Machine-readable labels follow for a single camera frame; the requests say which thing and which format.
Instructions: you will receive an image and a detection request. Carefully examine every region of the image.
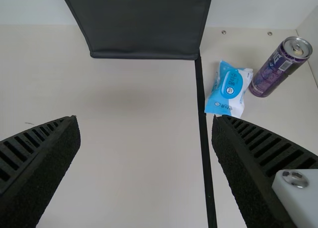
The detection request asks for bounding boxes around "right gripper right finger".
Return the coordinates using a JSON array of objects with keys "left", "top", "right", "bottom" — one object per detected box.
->
[{"left": 211, "top": 114, "right": 318, "bottom": 228}]

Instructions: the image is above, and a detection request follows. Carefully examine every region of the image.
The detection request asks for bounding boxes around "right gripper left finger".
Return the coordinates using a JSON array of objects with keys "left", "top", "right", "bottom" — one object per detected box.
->
[{"left": 0, "top": 115, "right": 81, "bottom": 228}]

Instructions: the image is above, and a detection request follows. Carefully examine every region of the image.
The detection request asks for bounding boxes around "black strip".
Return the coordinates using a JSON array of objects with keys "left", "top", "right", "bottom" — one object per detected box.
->
[{"left": 194, "top": 55, "right": 218, "bottom": 228}]

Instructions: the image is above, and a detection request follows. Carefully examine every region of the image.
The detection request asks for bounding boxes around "blue white wipes pack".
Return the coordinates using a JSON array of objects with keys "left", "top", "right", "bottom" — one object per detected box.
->
[{"left": 204, "top": 60, "right": 254, "bottom": 119}]

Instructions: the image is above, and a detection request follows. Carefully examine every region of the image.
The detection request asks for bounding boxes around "purple can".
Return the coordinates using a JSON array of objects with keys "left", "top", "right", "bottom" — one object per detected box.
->
[{"left": 248, "top": 36, "right": 313, "bottom": 98}]

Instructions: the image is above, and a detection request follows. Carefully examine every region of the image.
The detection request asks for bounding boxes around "dark grey bag with straps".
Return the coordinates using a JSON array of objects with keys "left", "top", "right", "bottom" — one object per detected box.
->
[{"left": 59, "top": 0, "right": 214, "bottom": 61}]

